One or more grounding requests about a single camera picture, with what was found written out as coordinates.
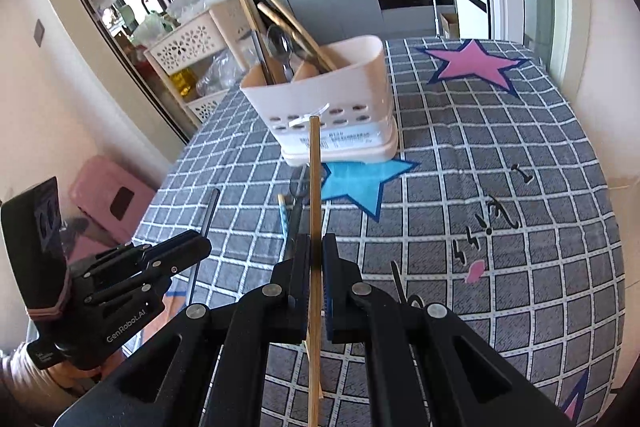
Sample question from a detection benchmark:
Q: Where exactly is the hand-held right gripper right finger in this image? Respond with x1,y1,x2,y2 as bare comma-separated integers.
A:
320,232,576,427

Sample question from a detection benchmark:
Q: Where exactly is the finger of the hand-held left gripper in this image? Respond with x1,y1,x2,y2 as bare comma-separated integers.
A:
70,229,212,280
82,264,178,308

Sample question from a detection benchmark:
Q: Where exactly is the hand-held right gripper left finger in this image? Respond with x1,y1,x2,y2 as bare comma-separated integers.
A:
54,232,313,427

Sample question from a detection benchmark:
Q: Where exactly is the blue-tipped wooden chopstick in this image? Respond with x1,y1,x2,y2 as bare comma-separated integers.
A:
277,193,325,403

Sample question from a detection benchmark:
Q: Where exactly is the black fork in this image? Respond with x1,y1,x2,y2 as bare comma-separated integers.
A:
289,164,311,253

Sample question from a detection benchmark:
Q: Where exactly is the cream plastic utensil holder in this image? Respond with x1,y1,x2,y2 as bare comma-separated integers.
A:
239,35,401,166

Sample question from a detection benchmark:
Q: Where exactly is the person's left forearm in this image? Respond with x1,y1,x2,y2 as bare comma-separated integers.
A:
0,342,108,427

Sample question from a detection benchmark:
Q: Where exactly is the pink plastic stool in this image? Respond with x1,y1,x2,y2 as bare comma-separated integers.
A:
69,155,157,248

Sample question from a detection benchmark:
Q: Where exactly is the yellow cooking oil bottle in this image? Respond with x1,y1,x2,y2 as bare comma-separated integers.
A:
170,67,198,101

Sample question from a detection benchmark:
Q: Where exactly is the clear plastic bag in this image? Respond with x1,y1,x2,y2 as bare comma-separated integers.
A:
197,49,251,95

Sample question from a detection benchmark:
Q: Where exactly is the plaid star-print tablecloth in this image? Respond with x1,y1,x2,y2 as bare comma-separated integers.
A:
120,36,621,427

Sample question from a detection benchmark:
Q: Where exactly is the cream plastic storage cart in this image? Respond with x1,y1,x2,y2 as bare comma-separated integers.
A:
144,0,261,128

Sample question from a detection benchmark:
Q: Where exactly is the white plastic bag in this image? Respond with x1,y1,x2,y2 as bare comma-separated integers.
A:
132,14,168,48

